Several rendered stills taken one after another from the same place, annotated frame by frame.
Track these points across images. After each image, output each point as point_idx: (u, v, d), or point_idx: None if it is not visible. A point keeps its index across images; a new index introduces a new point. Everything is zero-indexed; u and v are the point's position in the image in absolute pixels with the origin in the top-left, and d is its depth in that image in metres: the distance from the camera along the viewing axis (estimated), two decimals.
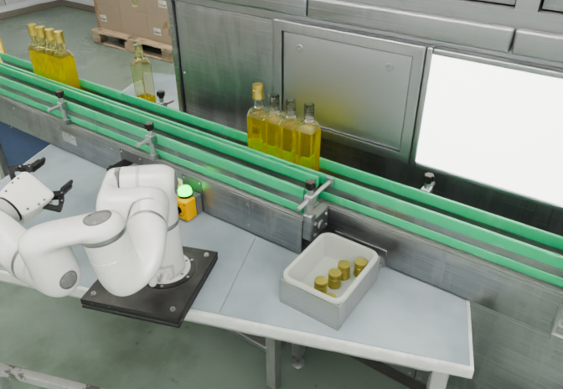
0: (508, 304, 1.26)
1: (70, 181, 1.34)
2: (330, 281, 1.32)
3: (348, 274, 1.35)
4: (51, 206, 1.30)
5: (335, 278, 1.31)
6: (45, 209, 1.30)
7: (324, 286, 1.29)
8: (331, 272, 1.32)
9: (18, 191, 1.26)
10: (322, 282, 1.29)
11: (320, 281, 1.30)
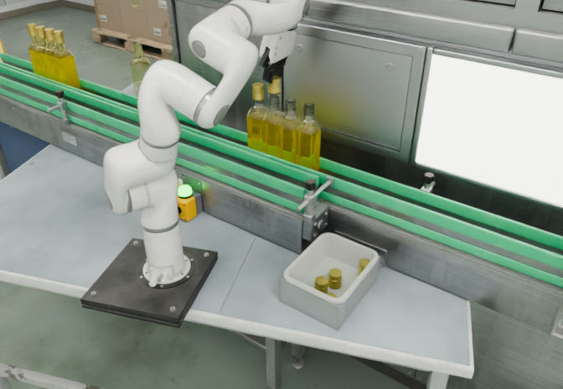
0: (508, 304, 1.26)
1: (271, 81, 1.43)
2: (331, 281, 1.32)
3: (279, 84, 1.47)
4: (267, 58, 1.36)
5: (336, 278, 1.31)
6: (266, 52, 1.35)
7: (325, 286, 1.29)
8: (332, 272, 1.32)
9: (290, 39, 1.36)
10: (322, 282, 1.29)
11: (321, 281, 1.30)
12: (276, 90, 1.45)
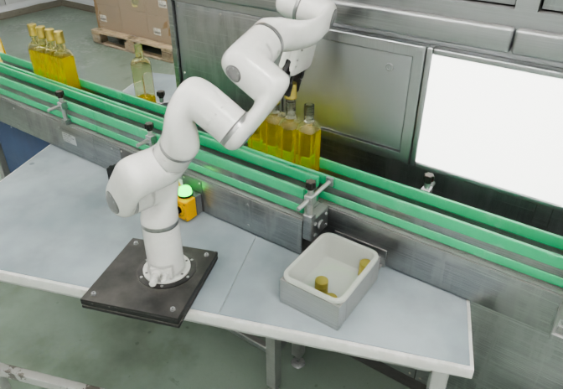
0: (508, 304, 1.26)
1: (290, 95, 1.41)
2: (295, 90, 1.41)
3: None
4: (287, 70, 1.34)
5: (296, 85, 1.42)
6: (286, 64, 1.33)
7: (325, 286, 1.29)
8: None
9: (310, 52, 1.35)
10: (322, 282, 1.29)
11: (321, 281, 1.30)
12: None
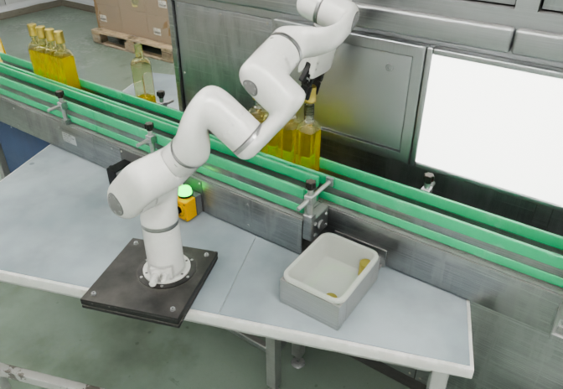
0: (508, 304, 1.26)
1: (309, 98, 1.38)
2: None
3: None
4: (307, 73, 1.31)
5: None
6: (306, 67, 1.31)
7: (315, 87, 1.40)
8: None
9: (331, 54, 1.32)
10: (313, 85, 1.39)
11: (312, 85, 1.39)
12: None
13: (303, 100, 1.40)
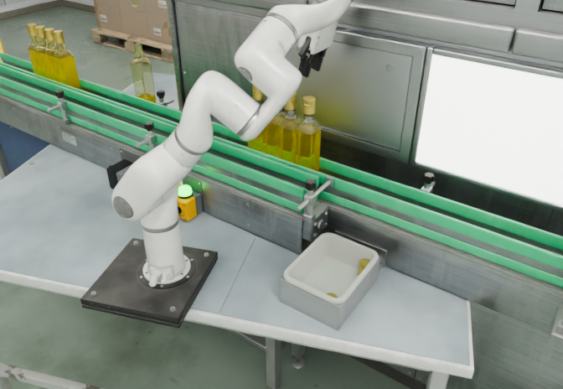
0: (508, 304, 1.26)
1: (308, 75, 1.34)
2: (295, 101, 1.43)
3: None
4: (307, 48, 1.27)
5: (296, 95, 1.44)
6: (306, 41, 1.27)
7: (314, 99, 1.42)
8: None
9: (332, 29, 1.29)
10: (312, 97, 1.41)
11: (311, 97, 1.41)
12: None
13: (302, 111, 1.42)
